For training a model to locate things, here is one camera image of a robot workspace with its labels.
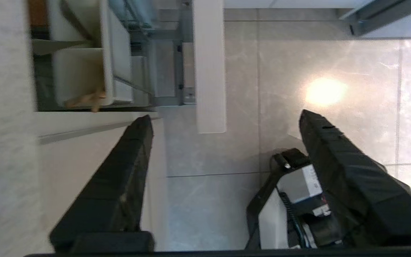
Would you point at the brown slotted wooden board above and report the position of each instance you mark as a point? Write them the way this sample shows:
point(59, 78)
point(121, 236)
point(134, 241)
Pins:
point(37, 12)

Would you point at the beige pull-out cabinet front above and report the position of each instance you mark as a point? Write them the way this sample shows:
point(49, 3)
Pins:
point(209, 71)

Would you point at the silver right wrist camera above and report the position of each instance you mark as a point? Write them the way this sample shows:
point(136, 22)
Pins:
point(298, 185)

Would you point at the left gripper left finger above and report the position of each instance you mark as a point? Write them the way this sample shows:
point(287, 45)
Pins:
point(112, 192)

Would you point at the dark grey door frame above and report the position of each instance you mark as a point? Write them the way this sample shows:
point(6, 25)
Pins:
point(387, 14)

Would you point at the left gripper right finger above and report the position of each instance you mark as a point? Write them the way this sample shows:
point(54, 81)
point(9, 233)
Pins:
point(362, 200)

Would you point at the white two-compartment cutlery holder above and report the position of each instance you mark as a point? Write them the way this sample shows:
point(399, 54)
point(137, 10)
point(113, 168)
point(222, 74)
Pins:
point(80, 71)

